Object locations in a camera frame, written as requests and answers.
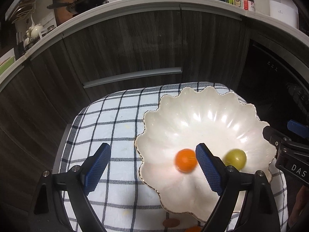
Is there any wooden cutting board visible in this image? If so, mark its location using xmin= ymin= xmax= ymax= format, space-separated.
xmin=52 ymin=0 xmax=75 ymax=26

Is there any large orange mandarin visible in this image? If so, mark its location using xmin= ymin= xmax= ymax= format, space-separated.
xmin=184 ymin=226 xmax=202 ymax=232

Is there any red grape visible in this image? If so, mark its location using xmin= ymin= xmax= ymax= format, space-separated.
xmin=162 ymin=218 xmax=180 ymax=228

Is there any small orange mandarin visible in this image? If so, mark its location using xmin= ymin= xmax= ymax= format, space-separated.
xmin=174 ymin=149 xmax=197 ymax=173

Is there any person's right hand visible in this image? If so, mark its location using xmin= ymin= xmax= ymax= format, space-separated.
xmin=288 ymin=186 xmax=308 ymax=231

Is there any grey drawer handle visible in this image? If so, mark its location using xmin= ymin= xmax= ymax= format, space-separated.
xmin=83 ymin=67 xmax=182 ymax=89

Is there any white teapot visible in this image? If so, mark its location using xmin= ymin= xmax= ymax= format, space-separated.
xmin=26 ymin=24 xmax=43 ymax=39

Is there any black wok pan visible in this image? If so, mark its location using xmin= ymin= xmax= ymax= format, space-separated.
xmin=47 ymin=0 xmax=108 ymax=15

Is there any white scalloped bowl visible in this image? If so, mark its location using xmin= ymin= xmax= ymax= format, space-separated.
xmin=135 ymin=86 xmax=276 ymax=222

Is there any white rice cooker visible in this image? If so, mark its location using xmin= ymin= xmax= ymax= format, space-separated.
xmin=269 ymin=0 xmax=299 ymax=29

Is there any checkered white cloth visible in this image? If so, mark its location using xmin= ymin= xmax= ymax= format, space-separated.
xmin=55 ymin=82 xmax=289 ymax=232

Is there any green apple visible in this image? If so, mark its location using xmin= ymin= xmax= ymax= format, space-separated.
xmin=223 ymin=149 xmax=247 ymax=170

